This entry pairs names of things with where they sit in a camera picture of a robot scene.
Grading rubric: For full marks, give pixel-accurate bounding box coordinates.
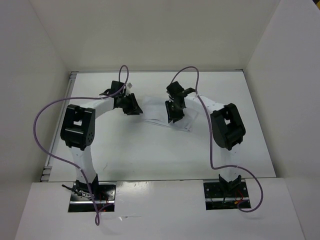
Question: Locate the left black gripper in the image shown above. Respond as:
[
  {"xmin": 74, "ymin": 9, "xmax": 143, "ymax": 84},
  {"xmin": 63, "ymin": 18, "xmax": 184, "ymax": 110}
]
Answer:
[{"xmin": 118, "ymin": 92, "xmax": 143, "ymax": 116}]

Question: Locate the white skirt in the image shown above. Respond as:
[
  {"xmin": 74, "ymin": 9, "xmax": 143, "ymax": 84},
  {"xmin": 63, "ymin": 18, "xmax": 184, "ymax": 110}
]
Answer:
[{"xmin": 141, "ymin": 96, "xmax": 199, "ymax": 132}]

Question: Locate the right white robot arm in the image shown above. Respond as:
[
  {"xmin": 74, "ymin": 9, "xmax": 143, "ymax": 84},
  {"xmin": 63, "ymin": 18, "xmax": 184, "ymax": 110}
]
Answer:
[{"xmin": 165, "ymin": 92, "xmax": 246, "ymax": 197}]

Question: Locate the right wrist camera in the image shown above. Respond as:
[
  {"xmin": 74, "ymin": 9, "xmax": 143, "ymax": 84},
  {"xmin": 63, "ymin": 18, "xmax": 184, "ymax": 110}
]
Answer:
[{"xmin": 166, "ymin": 81, "xmax": 196, "ymax": 98}]

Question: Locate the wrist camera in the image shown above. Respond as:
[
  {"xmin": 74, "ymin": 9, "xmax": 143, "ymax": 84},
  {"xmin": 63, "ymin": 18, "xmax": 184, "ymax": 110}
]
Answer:
[
  {"xmin": 99, "ymin": 81, "xmax": 132, "ymax": 97},
  {"xmin": 166, "ymin": 81, "xmax": 196, "ymax": 98}
]

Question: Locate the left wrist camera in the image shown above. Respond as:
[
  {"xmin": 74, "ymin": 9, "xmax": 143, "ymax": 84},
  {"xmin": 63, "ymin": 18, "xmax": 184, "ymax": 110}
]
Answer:
[{"xmin": 99, "ymin": 81, "xmax": 132, "ymax": 97}]

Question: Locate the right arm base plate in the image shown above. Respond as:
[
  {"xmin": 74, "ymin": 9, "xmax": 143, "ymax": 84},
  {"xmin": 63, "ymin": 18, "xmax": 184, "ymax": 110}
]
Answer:
[{"xmin": 203, "ymin": 180, "xmax": 251, "ymax": 211}]

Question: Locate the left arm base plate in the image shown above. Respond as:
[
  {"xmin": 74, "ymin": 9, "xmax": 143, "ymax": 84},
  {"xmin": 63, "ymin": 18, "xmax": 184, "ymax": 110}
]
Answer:
[{"xmin": 67, "ymin": 181, "xmax": 117, "ymax": 213}]

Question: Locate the aluminium table frame rail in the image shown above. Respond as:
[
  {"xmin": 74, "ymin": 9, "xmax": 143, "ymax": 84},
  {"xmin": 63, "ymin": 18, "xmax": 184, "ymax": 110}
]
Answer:
[{"xmin": 39, "ymin": 71, "xmax": 78, "ymax": 183}]

